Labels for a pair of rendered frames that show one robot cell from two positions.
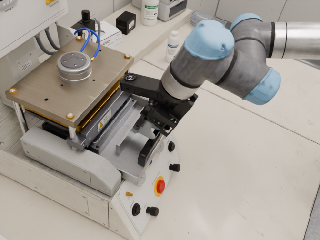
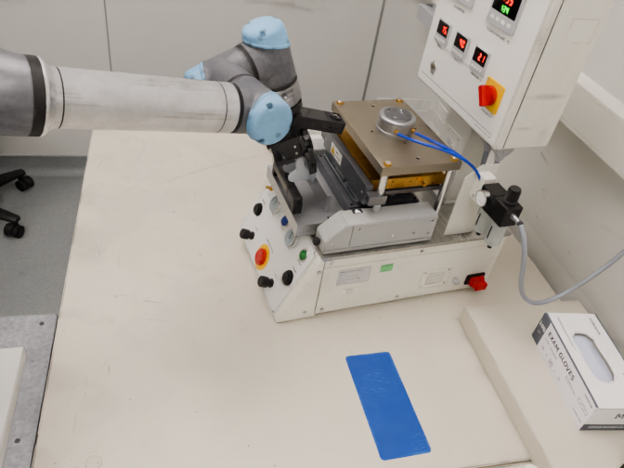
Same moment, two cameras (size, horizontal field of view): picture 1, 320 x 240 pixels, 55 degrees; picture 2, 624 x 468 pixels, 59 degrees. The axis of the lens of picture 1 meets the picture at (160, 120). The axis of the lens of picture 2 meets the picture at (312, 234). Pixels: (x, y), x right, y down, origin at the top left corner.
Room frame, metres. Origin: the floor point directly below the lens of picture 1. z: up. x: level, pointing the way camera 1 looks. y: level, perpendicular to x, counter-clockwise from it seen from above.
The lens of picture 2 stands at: (1.25, -0.61, 1.66)
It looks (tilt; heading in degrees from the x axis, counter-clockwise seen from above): 39 degrees down; 136
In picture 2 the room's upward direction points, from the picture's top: 10 degrees clockwise
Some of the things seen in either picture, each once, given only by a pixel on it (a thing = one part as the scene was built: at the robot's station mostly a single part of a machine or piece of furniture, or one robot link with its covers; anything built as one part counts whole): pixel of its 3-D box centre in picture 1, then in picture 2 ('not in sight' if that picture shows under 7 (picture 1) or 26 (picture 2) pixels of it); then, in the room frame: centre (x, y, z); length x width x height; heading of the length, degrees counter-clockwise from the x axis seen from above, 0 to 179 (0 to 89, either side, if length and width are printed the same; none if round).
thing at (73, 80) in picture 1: (70, 72); (408, 144); (0.60, 0.24, 1.08); 0.31 x 0.24 x 0.13; 162
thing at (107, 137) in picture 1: (92, 115); (365, 180); (0.55, 0.18, 0.98); 0.20 x 0.17 x 0.03; 162
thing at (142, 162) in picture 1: (154, 139); (286, 185); (0.50, 0.01, 0.99); 0.15 x 0.02 x 0.04; 162
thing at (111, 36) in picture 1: (93, 42); (588, 368); (1.11, 0.33, 0.83); 0.23 x 0.12 x 0.07; 148
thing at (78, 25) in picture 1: (84, 36); (492, 211); (0.82, 0.27, 1.05); 0.15 x 0.05 x 0.15; 162
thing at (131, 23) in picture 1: (125, 23); not in sight; (1.31, 0.23, 0.83); 0.09 x 0.06 x 0.07; 161
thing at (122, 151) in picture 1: (107, 124); (344, 187); (0.54, 0.14, 0.97); 0.30 x 0.22 x 0.08; 72
